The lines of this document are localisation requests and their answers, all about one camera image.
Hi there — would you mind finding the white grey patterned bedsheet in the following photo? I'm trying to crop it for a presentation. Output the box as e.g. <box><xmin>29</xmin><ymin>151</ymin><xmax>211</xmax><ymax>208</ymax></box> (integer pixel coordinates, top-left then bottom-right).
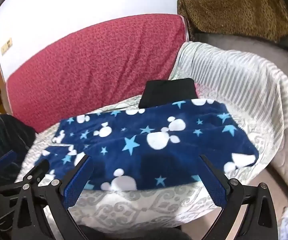
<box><xmin>15</xmin><ymin>97</ymin><xmax>268</xmax><ymax>231</ymax></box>

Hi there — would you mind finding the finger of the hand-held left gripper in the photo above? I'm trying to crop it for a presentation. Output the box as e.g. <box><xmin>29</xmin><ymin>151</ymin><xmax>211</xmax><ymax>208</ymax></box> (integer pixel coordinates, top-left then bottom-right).
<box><xmin>25</xmin><ymin>159</ymin><xmax>50</xmax><ymax>184</ymax></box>
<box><xmin>0</xmin><ymin>150</ymin><xmax>18</xmax><ymax>173</ymax></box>

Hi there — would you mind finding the blue fleece patterned blanket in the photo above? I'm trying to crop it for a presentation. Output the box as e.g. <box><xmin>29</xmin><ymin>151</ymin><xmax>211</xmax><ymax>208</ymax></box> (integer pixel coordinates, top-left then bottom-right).
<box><xmin>34</xmin><ymin>99</ymin><xmax>260</xmax><ymax>192</ymax></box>

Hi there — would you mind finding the small wall label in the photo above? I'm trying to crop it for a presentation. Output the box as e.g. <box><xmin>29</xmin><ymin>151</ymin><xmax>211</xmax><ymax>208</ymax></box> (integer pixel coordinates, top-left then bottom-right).
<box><xmin>1</xmin><ymin>38</ymin><xmax>12</xmax><ymax>54</ymax></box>

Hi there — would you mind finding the black folded garment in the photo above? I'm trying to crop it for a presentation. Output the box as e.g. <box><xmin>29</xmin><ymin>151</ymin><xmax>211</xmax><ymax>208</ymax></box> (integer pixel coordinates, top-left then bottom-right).
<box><xmin>138</xmin><ymin>78</ymin><xmax>198</xmax><ymax>109</ymax></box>

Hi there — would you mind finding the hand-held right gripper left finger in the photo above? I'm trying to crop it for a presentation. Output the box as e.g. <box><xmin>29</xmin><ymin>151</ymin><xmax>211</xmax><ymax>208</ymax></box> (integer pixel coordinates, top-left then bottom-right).
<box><xmin>13</xmin><ymin>154</ymin><xmax>94</xmax><ymax>240</ymax></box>

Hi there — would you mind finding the red patterned blanket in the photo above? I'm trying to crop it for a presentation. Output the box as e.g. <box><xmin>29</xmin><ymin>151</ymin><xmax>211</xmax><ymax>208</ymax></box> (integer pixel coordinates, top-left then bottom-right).
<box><xmin>6</xmin><ymin>14</ymin><xmax>188</xmax><ymax>133</ymax></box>

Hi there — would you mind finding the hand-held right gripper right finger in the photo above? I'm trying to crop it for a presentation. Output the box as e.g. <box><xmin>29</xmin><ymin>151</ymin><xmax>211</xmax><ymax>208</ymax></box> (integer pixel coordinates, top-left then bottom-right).
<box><xmin>199</xmin><ymin>154</ymin><xmax>280</xmax><ymax>240</ymax></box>

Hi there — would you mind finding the dark striped cloth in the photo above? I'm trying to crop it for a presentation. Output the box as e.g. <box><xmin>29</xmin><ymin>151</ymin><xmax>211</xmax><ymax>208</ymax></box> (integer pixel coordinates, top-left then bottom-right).
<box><xmin>0</xmin><ymin>114</ymin><xmax>37</xmax><ymax>188</ymax></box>

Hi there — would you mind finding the leopard print blanket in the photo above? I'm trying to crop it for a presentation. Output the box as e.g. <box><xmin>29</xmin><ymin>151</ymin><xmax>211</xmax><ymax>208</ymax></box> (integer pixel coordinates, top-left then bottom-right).
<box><xmin>177</xmin><ymin>0</ymin><xmax>288</xmax><ymax>43</ymax></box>

